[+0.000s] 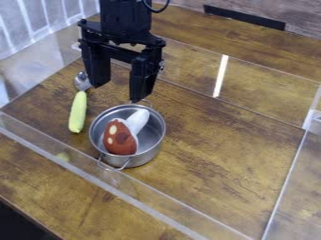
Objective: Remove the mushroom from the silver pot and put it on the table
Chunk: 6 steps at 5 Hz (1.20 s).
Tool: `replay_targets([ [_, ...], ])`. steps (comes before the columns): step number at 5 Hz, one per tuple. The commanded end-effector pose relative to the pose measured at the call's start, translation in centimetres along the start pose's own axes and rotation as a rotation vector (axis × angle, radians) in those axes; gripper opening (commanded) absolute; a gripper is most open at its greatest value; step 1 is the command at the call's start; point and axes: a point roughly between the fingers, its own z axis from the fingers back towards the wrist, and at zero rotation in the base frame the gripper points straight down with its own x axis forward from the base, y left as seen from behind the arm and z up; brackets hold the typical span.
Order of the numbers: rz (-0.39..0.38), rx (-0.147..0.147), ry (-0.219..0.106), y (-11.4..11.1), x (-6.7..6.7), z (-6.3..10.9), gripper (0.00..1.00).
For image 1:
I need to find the silver metal pot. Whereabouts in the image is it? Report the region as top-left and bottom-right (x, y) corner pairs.
(90, 104), (166, 171)

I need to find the black strip on table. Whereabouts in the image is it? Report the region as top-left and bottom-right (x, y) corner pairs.
(204, 5), (287, 31)

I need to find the red plush mushroom toy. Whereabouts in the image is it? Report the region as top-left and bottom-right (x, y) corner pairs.
(103, 110), (152, 156)

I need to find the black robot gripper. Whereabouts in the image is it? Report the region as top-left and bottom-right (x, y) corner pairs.
(78, 0), (168, 103)

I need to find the spoon with yellow handle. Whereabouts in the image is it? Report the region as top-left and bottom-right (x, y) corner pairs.
(69, 71), (91, 133)

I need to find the clear acrylic enclosure wall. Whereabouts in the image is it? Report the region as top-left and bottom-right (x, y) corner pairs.
(0, 112), (252, 240)

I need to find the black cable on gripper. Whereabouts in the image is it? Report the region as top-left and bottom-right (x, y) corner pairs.
(142, 0), (172, 14)

